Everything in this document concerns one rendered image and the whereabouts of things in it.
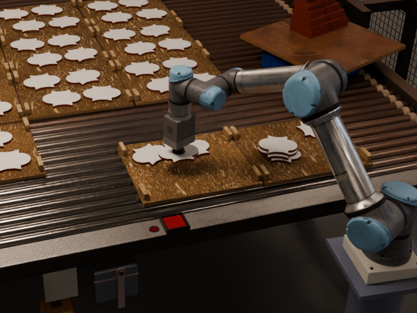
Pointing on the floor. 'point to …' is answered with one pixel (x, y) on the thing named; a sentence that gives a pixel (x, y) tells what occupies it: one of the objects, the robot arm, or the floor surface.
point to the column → (354, 300)
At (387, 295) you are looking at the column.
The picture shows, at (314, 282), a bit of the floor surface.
